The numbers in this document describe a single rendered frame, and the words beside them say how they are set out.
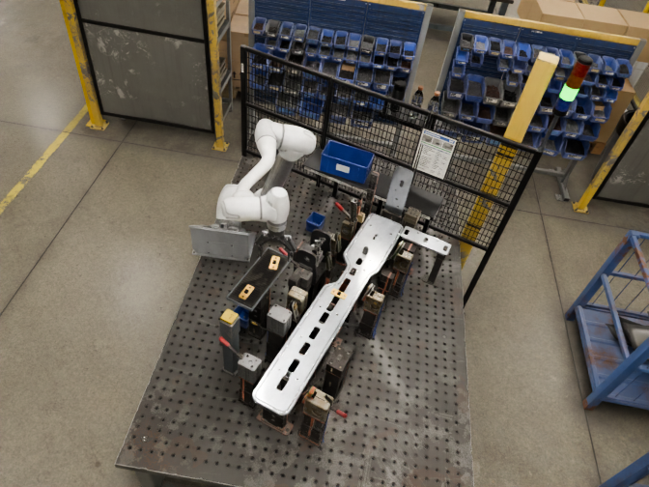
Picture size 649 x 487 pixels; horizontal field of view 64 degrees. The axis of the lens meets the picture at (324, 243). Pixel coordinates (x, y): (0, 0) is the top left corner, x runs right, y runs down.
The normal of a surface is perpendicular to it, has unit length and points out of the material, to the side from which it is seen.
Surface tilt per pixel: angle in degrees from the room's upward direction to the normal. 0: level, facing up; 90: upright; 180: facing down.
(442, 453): 0
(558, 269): 0
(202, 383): 0
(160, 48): 89
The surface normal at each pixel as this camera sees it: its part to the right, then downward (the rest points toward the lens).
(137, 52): -0.15, 0.70
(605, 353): 0.11, -0.68
